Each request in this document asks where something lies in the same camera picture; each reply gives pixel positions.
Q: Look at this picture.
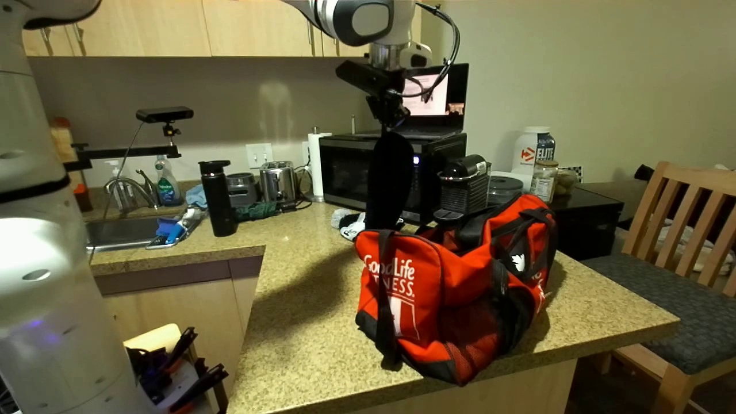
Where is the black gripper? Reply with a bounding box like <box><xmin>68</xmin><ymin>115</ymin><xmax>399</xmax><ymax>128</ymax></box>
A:
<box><xmin>365</xmin><ymin>87</ymin><xmax>414</xmax><ymax>138</ymax></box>

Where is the orange duffel bag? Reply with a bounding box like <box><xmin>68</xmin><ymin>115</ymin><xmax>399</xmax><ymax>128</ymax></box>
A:
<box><xmin>352</xmin><ymin>191</ymin><xmax>560</xmax><ymax>385</ymax></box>

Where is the small monitor screen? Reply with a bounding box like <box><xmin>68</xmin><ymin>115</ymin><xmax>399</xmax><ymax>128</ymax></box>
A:
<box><xmin>399</xmin><ymin>62</ymin><xmax>472</xmax><ymax>136</ymax></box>

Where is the black microwave oven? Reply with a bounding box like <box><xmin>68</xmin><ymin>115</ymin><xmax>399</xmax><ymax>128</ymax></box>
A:
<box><xmin>318</xmin><ymin>125</ymin><xmax>469</xmax><ymax>225</ymax></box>

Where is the black capsule coffee machine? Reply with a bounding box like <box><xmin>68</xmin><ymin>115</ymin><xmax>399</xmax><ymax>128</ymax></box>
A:
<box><xmin>433</xmin><ymin>154</ymin><xmax>493</xmax><ymax>225</ymax></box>

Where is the black white Raiders beanie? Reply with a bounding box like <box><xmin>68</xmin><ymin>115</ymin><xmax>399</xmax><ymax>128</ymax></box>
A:
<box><xmin>329</xmin><ymin>206</ymin><xmax>371</xmax><ymax>242</ymax></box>

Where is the steel kettle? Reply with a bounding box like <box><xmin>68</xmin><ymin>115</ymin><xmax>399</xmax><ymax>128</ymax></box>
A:
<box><xmin>258</xmin><ymin>158</ymin><xmax>301</xmax><ymax>208</ymax></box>

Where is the grey round lidded container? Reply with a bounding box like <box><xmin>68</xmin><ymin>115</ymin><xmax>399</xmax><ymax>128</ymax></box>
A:
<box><xmin>488</xmin><ymin>169</ymin><xmax>533</xmax><ymax>206</ymax></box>

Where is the white supplement jar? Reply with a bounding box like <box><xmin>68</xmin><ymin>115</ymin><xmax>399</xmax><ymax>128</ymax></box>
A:
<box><xmin>510</xmin><ymin>124</ymin><xmax>557</xmax><ymax>193</ymax></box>

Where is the glass jar with lid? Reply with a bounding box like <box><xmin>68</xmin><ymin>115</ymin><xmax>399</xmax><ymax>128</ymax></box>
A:
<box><xmin>530</xmin><ymin>158</ymin><xmax>560</xmax><ymax>204</ymax></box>

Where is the black thermos bottle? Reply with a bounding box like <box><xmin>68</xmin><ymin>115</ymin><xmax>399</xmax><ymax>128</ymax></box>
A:
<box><xmin>197</xmin><ymin>158</ymin><xmax>239</xmax><ymax>239</ymax></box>

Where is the small dark jar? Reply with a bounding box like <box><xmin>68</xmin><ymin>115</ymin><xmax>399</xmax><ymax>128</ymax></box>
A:
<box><xmin>557</xmin><ymin>162</ymin><xmax>584</xmax><ymax>194</ymax></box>

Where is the light blue cloth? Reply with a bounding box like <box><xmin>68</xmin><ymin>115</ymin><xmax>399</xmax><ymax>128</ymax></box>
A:
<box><xmin>183</xmin><ymin>182</ymin><xmax>211</xmax><ymax>211</ymax></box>

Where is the black box cabinet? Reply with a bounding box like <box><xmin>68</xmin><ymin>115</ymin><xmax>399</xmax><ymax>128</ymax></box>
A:
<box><xmin>549</xmin><ymin>182</ymin><xmax>626</xmax><ymax>262</ymax></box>

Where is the clear dish soap bottle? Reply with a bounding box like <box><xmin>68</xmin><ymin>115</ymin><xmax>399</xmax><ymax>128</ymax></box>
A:
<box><xmin>151</xmin><ymin>155</ymin><xmax>185</xmax><ymax>206</ymax></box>

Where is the blue dish scrubber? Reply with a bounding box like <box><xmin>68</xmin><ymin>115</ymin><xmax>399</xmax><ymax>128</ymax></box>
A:
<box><xmin>155</xmin><ymin>204</ymin><xmax>207</xmax><ymax>247</ymax></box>

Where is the metal sink faucet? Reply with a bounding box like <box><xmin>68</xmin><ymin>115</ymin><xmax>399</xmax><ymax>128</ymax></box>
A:
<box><xmin>102</xmin><ymin>162</ymin><xmax>160</xmax><ymax>213</ymax></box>

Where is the wooden base cabinet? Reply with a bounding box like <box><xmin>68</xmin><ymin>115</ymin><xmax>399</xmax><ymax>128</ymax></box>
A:
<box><xmin>91</xmin><ymin>254</ymin><xmax>266</xmax><ymax>385</ymax></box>

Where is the steel kitchen sink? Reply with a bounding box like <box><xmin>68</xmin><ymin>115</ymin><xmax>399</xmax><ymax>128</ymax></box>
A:
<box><xmin>78</xmin><ymin>213</ymin><xmax>169</xmax><ymax>252</ymax></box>

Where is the wooden slatted chair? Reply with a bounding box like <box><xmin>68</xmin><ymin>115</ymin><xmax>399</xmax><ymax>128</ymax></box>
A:
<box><xmin>594</xmin><ymin>158</ymin><xmax>736</xmax><ymax>414</ymax></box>

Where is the wooden cutting board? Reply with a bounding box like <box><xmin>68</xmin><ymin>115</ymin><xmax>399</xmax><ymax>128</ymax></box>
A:
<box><xmin>48</xmin><ymin>115</ymin><xmax>80</xmax><ymax>166</ymax></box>

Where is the container of black tools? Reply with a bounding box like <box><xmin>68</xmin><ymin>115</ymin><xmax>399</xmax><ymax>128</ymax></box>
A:
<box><xmin>123</xmin><ymin>321</ymin><xmax>230</xmax><ymax>414</ymax></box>

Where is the grey chair seat cushion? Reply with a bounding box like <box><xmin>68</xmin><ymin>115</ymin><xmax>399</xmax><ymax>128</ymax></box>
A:
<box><xmin>583</xmin><ymin>251</ymin><xmax>736</xmax><ymax>376</ymax></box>

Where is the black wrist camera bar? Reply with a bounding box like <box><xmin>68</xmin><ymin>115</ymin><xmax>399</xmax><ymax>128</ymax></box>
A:
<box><xmin>333</xmin><ymin>59</ymin><xmax>402</xmax><ymax>98</ymax></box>

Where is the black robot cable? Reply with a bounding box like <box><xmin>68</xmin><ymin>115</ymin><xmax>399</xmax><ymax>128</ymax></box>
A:
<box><xmin>413</xmin><ymin>0</ymin><xmax>463</xmax><ymax>102</ymax></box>

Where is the white wall outlet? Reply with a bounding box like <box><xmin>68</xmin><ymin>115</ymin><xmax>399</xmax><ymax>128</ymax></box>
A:
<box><xmin>243</xmin><ymin>142</ymin><xmax>273</xmax><ymax>169</ymax></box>

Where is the black stereo camera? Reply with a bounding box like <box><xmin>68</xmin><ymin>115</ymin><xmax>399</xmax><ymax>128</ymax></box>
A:
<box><xmin>135</xmin><ymin>102</ymin><xmax>195</xmax><ymax>140</ymax></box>

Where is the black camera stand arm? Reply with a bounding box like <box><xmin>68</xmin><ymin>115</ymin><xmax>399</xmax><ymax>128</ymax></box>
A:
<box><xmin>64</xmin><ymin>140</ymin><xmax>185</xmax><ymax>173</ymax></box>

